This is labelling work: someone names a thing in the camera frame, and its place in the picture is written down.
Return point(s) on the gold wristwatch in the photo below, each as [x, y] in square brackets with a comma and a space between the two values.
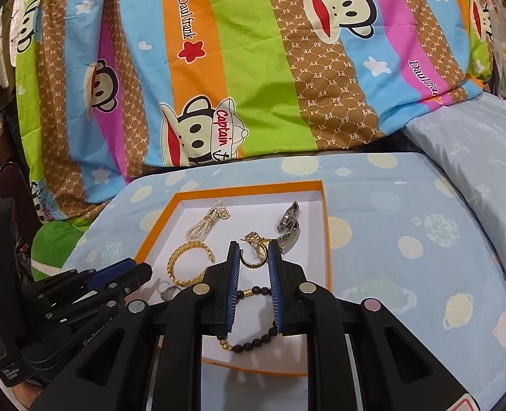
[253, 237]

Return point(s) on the orange cardboard box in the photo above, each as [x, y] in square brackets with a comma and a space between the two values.
[253, 209]

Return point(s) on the striped cartoon monkey blanket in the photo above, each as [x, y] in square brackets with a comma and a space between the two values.
[244, 72]

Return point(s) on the light blue pillow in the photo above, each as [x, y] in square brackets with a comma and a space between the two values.
[471, 158]

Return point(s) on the gold braided bangle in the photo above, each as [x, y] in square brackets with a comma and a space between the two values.
[173, 265]

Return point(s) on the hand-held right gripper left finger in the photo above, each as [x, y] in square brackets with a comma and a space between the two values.
[234, 291]

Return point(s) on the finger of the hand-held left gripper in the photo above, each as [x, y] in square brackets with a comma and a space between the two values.
[139, 276]
[111, 272]

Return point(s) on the blue planet print sheet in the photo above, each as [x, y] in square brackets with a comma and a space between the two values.
[386, 231]

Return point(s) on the dark maroon oval panel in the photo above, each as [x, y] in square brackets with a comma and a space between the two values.
[13, 184]

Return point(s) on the silver wristwatch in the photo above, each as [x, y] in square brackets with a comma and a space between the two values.
[289, 216]

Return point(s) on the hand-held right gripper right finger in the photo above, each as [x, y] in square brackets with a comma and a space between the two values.
[275, 291]

